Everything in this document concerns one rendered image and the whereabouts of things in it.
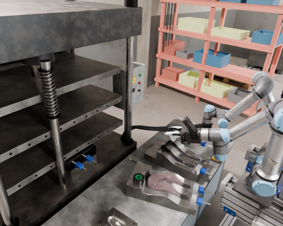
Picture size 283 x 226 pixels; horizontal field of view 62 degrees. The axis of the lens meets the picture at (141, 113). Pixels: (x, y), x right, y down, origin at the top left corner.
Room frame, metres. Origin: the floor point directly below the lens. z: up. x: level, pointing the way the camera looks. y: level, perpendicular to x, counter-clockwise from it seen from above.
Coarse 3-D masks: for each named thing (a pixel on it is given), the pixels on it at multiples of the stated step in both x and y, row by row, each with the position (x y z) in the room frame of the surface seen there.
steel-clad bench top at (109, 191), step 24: (144, 144) 1.86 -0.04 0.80; (192, 144) 1.90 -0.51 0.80; (120, 168) 1.51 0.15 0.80; (216, 168) 1.57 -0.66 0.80; (96, 192) 1.23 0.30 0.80; (120, 192) 1.25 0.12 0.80; (72, 216) 1.02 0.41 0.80; (96, 216) 1.03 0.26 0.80; (144, 216) 1.05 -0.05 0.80; (168, 216) 1.06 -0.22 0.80
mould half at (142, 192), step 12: (144, 168) 1.40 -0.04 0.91; (132, 180) 1.26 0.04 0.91; (144, 180) 1.27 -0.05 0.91; (132, 192) 1.21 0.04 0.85; (144, 192) 1.19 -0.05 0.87; (156, 192) 1.18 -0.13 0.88; (168, 192) 1.18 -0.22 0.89; (180, 192) 1.22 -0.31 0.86; (192, 192) 1.23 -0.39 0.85; (168, 204) 1.13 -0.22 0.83; (180, 204) 1.12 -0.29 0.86; (192, 204) 1.12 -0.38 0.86
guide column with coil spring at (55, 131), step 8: (40, 64) 1.27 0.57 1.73; (48, 64) 1.27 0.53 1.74; (48, 80) 1.26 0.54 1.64; (48, 88) 1.26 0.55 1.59; (48, 104) 1.26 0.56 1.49; (56, 112) 1.28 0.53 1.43; (56, 120) 1.27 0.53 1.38; (56, 128) 1.26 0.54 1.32; (56, 136) 1.26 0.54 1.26; (56, 144) 1.26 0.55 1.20; (56, 152) 1.26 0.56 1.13; (56, 160) 1.26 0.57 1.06; (64, 168) 1.28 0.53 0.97; (64, 176) 1.27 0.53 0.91; (64, 184) 1.26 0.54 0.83
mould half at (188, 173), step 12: (156, 144) 1.78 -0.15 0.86; (180, 144) 1.72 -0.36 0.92; (144, 156) 1.65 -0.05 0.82; (156, 156) 1.58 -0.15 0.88; (168, 156) 1.55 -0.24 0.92; (180, 156) 1.59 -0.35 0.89; (204, 156) 1.60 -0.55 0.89; (168, 168) 1.51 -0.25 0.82; (180, 168) 1.46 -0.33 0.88; (192, 168) 1.45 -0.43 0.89; (204, 168) 1.49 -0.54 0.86; (192, 180) 1.39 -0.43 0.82
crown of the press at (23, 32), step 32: (0, 0) 1.84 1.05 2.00; (32, 0) 2.00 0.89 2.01; (64, 0) 2.18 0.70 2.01; (128, 0) 1.85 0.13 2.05; (0, 32) 1.04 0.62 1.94; (32, 32) 1.16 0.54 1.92; (64, 32) 1.32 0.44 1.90; (96, 32) 1.51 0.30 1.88; (128, 32) 1.78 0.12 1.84; (32, 64) 1.51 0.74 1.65
